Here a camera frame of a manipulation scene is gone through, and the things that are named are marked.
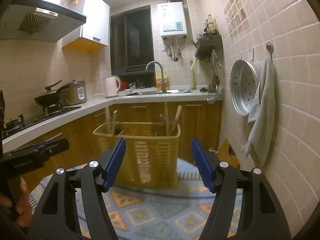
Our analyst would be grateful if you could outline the grey range hood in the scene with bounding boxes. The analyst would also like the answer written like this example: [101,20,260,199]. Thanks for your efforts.
[0,0,87,42]

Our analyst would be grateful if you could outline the grey hanging towel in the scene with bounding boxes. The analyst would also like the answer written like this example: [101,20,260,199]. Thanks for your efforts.
[244,57,276,167]

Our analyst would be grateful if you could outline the blue patterned tablecloth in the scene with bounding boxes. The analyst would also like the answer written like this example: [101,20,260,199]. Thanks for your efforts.
[27,159,245,240]

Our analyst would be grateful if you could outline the white electric kettle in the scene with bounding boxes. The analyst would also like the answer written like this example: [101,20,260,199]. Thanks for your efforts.
[104,76,122,98]

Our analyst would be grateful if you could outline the metal strainer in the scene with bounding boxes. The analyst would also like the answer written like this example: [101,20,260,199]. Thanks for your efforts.
[207,82,219,105]

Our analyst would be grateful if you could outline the metal steamer tray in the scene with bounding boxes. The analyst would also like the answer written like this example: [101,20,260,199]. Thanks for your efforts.
[230,59,263,117]

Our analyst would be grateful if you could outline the wooden kitchen cabinets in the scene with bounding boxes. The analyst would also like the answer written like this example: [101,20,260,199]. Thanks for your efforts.
[20,100,223,188]

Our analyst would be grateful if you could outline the metal wall hook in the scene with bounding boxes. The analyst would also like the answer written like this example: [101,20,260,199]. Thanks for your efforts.
[265,42,274,61]

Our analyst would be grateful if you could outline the hanging dish cloth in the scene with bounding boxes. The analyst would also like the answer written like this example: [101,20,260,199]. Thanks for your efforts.
[189,59,198,89]

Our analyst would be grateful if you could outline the yellow carton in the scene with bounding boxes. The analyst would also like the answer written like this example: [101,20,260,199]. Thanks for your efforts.
[155,72,170,89]

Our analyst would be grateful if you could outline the metal kitchen faucet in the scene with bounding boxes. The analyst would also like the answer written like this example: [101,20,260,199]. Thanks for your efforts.
[146,61,166,93]

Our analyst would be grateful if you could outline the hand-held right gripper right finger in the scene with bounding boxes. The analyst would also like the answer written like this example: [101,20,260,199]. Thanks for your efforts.
[191,137,292,240]

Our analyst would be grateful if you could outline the hanging kitchen utensils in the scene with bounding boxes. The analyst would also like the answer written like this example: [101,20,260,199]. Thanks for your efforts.
[211,50,223,86]

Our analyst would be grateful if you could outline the dark window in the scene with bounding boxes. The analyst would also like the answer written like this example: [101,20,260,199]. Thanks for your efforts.
[110,5,155,77]

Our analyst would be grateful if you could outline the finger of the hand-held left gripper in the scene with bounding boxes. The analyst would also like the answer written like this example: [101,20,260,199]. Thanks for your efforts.
[46,138,70,156]
[25,141,55,151]

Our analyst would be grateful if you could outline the black wall rack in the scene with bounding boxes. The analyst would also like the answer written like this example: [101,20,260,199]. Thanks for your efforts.
[194,34,223,61]

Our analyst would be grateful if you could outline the black wok pan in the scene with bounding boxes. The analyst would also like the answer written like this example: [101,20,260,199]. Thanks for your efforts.
[34,80,68,107]

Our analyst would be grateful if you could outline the person's left hand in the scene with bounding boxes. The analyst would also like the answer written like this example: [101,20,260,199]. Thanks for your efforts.
[0,177,33,228]

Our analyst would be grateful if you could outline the condiment bottles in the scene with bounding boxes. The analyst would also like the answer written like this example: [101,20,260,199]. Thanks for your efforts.
[203,14,219,36]

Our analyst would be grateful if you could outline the steel kitchen sink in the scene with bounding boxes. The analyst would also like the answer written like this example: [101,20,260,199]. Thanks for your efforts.
[122,88,192,97]

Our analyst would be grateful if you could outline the white kitchen countertop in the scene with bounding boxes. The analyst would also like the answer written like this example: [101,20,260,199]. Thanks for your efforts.
[0,89,223,153]

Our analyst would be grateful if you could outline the yellow plastic utensil basket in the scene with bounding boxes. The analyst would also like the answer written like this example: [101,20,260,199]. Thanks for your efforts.
[92,121,181,190]

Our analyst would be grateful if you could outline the brown rice cooker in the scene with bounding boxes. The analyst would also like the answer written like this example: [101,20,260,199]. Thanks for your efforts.
[59,80,88,106]

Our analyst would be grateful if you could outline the black gas stove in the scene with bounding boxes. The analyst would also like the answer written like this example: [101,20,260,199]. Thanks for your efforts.
[0,105,82,137]

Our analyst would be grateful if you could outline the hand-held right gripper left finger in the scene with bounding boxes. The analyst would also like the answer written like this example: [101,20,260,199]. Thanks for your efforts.
[27,137,127,240]

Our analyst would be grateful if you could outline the white water heater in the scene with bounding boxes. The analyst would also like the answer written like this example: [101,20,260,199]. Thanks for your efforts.
[157,2,188,38]

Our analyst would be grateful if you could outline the white wall cabinet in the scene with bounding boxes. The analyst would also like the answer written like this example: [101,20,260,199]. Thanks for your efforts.
[61,0,111,53]

